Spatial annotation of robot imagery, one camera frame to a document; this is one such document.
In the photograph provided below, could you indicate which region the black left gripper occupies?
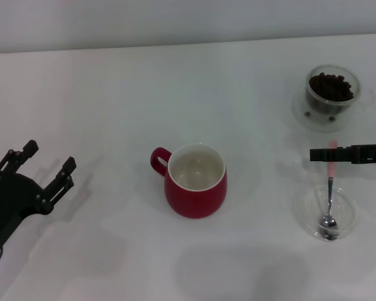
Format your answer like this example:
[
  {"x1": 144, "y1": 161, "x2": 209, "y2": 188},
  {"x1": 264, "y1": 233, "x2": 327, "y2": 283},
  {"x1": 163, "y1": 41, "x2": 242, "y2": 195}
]
[{"x1": 0, "y1": 140, "x2": 77, "y2": 256}]

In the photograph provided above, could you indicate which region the pink handled metal spoon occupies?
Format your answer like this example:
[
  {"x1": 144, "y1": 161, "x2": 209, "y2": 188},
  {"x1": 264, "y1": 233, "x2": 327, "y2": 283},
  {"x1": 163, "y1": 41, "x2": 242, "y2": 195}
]
[{"x1": 318, "y1": 140, "x2": 338, "y2": 241}]

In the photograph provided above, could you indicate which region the red ceramic mug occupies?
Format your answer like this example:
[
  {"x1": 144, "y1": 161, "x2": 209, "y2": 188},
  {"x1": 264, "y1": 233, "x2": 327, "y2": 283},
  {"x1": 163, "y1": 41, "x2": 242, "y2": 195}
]
[{"x1": 149, "y1": 143, "x2": 229, "y2": 219}]

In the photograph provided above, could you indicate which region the glass saucer with loose beans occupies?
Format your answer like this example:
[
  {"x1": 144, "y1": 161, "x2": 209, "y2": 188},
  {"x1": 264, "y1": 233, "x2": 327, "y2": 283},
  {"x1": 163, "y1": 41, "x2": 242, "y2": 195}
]
[{"x1": 291, "y1": 83, "x2": 369, "y2": 132}]

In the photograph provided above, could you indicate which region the clear glass cup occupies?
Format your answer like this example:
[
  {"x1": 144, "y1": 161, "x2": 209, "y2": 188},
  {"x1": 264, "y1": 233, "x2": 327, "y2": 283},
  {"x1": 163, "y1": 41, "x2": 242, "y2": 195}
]
[{"x1": 305, "y1": 64, "x2": 376, "y2": 114}]

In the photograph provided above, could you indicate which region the coffee bean heap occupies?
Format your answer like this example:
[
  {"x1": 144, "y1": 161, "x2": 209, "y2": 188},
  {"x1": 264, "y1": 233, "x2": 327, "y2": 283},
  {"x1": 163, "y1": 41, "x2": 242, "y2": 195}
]
[{"x1": 306, "y1": 72, "x2": 354, "y2": 112}]

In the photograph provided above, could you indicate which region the empty clear glass saucer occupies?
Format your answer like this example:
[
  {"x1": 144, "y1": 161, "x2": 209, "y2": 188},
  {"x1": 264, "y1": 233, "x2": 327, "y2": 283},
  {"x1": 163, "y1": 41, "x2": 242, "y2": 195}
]
[{"x1": 293, "y1": 184, "x2": 358, "y2": 242}]

